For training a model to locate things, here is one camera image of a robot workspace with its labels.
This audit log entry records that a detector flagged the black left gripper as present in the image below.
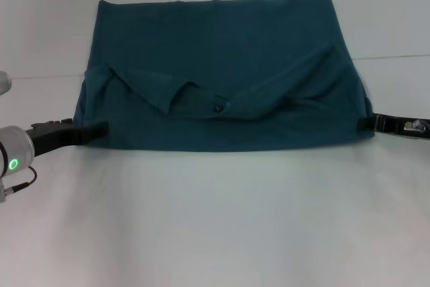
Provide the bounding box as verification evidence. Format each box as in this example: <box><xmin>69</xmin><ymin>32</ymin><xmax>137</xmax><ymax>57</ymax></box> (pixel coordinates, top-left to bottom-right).
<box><xmin>26</xmin><ymin>118</ymin><xmax>110</xmax><ymax>157</ymax></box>

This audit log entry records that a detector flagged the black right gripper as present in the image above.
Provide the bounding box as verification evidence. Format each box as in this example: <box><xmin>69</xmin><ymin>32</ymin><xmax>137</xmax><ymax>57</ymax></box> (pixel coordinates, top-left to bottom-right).
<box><xmin>357</xmin><ymin>114</ymin><xmax>430</xmax><ymax>140</ymax></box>

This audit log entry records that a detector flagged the teal FREE print T-shirt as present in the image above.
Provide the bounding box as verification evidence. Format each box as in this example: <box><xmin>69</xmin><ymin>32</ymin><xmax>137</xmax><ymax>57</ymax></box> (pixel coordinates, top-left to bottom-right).
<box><xmin>73</xmin><ymin>0</ymin><xmax>376</xmax><ymax>152</ymax></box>

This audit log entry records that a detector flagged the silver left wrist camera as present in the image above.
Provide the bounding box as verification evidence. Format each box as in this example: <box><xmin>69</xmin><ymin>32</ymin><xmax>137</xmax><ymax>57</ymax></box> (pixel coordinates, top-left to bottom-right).
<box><xmin>0</xmin><ymin>71</ymin><xmax>13</xmax><ymax>97</ymax></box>

